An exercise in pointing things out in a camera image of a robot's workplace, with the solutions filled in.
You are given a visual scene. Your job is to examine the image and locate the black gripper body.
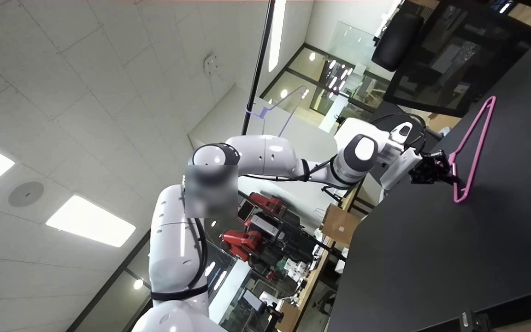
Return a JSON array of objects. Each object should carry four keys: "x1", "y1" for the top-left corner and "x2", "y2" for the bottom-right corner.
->
[{"x1": 408, "y1": 151, "x2": 448, "y2": 186}]

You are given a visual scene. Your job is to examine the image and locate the pink plastic coat hanger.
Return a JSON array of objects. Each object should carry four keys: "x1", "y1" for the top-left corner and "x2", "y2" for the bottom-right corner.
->
[{"x1": 447, "y1": 93, "x2": 500, "y2": 206}]

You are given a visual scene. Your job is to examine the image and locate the black hanging rod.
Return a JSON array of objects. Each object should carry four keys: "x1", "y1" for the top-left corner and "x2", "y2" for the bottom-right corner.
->
[{"x1": 240, "y1": 0, "x2": 279, "y2": 138}]

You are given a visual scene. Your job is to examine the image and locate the cardboard box with label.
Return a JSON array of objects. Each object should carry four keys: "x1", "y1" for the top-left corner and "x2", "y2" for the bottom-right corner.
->
[{"x1": 319, "y1": 202, "x2": 367, "y2": 250}]

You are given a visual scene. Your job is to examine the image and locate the black framed screen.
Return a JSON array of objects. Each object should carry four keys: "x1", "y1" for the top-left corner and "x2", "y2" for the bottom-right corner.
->
[{"x1": 382, "y1": 0, "x2": 531, "y2": 117}]

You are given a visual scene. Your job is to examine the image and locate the black office chair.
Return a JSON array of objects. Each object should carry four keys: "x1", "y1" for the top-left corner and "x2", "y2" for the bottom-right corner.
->
[{"x1": 369, "y1": 7, "x2": 428, "y2": 73}]

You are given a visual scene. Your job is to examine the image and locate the black table clamp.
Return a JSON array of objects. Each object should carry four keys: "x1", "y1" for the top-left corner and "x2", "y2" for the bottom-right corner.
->
[{"x1": 456, "y1": 307, "x2": 496, "y2": 332}]

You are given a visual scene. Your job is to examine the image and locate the long wooden desk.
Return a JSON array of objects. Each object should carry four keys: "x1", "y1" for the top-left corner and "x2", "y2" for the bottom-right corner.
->
[{"x1": 275, "y1": 163, "x2": 373, "y2": 332}]

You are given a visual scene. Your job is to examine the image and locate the narrow ceiling light strip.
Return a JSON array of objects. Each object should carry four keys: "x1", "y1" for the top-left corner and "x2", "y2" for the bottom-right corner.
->
[{"x1": 268, "y1": 0, "x2": 290, "y2": 45}]

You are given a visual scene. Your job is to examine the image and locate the round ceiling speaker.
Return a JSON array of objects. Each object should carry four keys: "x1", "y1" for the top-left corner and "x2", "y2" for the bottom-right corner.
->
[{"x1": 8, "y1": 178, "x2": 46, "y2": 210}]

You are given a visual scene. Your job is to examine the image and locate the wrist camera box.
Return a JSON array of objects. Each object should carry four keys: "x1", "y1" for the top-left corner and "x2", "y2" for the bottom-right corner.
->
[{"x1": 378, "y1": 145, "x2": 424, "y2": 189}]

